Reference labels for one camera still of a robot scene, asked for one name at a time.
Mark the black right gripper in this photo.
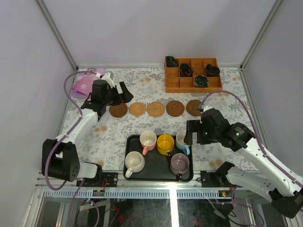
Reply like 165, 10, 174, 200
183, 120, 219, 145

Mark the light blue ceramic cup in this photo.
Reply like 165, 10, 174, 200
176, 130, 190, 156

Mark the woven rattan coaster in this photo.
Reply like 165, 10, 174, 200
129, 102, 146, 116
147, 102, 165, 117

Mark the dark brown wooden coaster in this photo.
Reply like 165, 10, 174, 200
166, 100, 185, 117

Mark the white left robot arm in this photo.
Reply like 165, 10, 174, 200
42, 72, 134, 187

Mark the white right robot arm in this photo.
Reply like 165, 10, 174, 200
184, 105, 303, 218

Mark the yellow ceramic cup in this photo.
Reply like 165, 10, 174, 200
157, 134, 175, 156

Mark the purple ceramic cup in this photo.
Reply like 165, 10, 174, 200
170, 153, 190, 181

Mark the pink ceramic cup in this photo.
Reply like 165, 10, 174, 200
139, 131, 157, 156

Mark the cream white ceramic cup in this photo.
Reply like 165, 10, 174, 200
125, 151, 145, 178

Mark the pink folded cloth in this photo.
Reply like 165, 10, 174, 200
71, 68, 106, 98

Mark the black plastic tray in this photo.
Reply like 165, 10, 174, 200
123, 134, 194, 182

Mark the orange wooden divider box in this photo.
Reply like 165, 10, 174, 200
164, 58, 223, 93

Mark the rolled dark green sock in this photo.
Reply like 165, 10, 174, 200
194, 75, 209, 88

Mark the rolled dark sock top-left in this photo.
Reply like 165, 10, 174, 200
165, 56, 179, 68

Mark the rolled dark sock with orange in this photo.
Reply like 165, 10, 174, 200
179, 63, 193, 77

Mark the rolled dark sock right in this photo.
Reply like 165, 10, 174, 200
205, 64, 221, 77

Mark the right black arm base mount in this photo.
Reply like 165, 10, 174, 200
200, 171, 225, 188

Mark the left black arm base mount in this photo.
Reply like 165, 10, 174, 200
82, 172, 118, 188

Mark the aluminium front rail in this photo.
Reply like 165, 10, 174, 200
35, 170, 233, 190

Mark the blue slotted cable duct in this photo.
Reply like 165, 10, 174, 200
44, 189, 231, 199

